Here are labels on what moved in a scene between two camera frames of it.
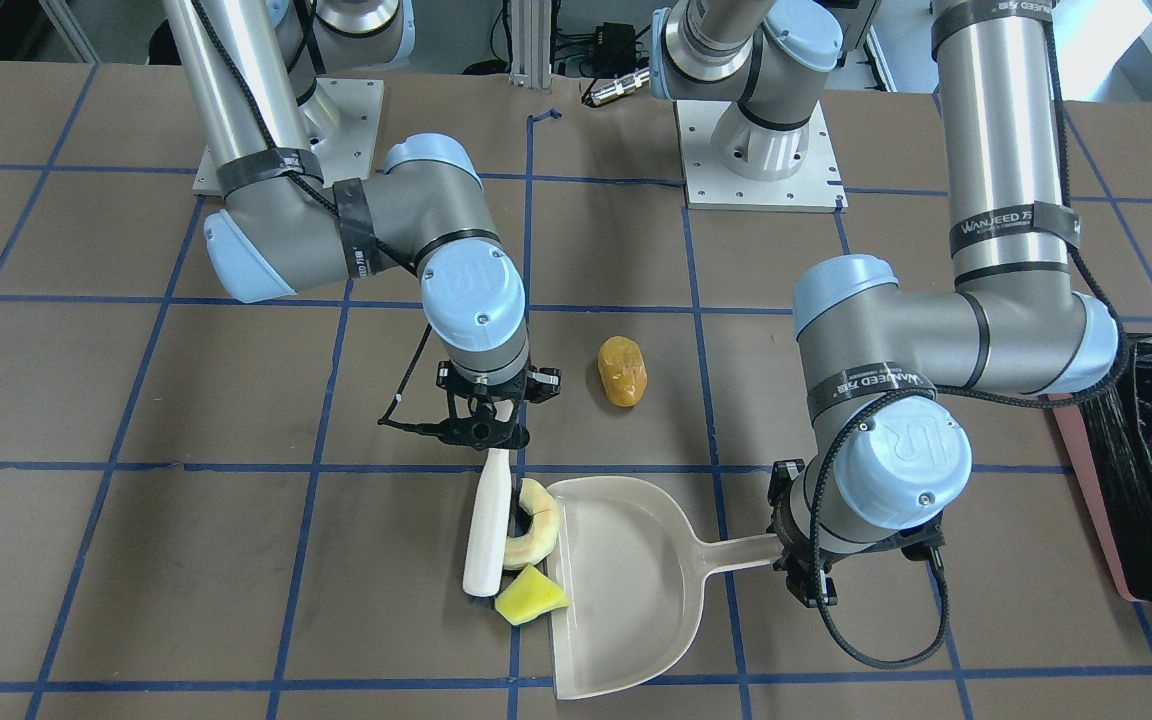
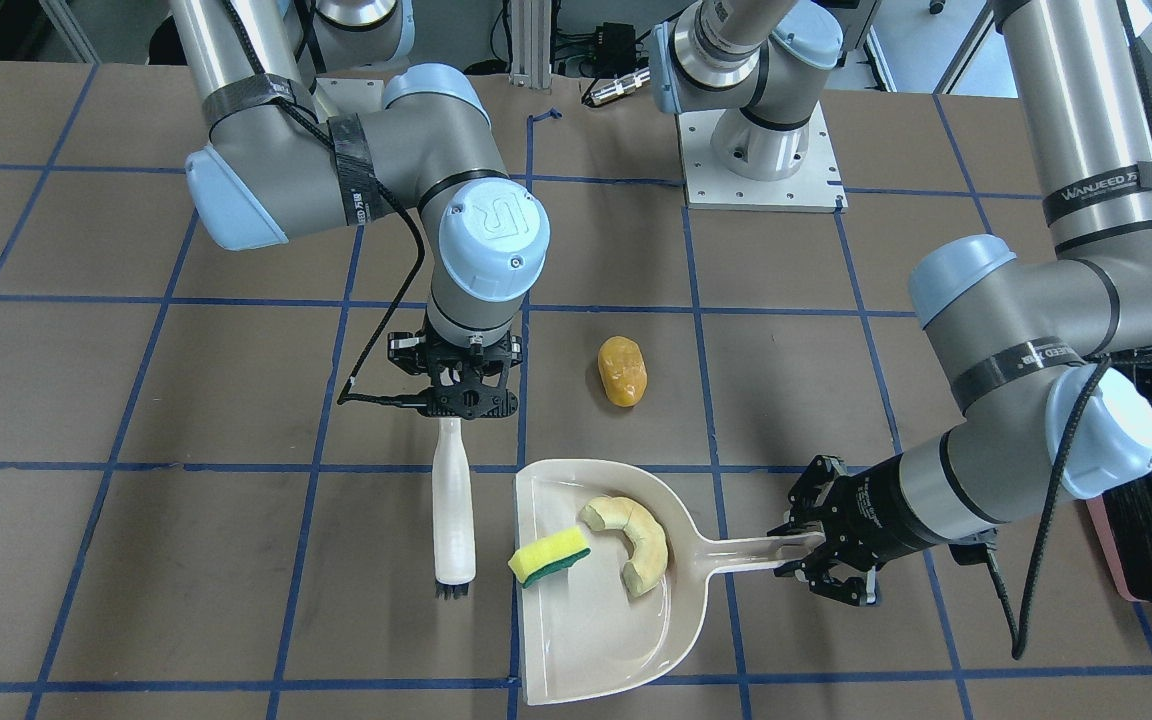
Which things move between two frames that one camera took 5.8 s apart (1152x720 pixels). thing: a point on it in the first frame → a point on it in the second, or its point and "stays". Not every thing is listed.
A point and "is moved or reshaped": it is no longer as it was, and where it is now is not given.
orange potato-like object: [622, 370] stays
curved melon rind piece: [524, 550] → [642, 529]
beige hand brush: [483, 571] → [453, 523]
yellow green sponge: [529, 594] → [551, 553]
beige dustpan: [630, 568] is moved or reshaped
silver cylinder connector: [618, 87] stays
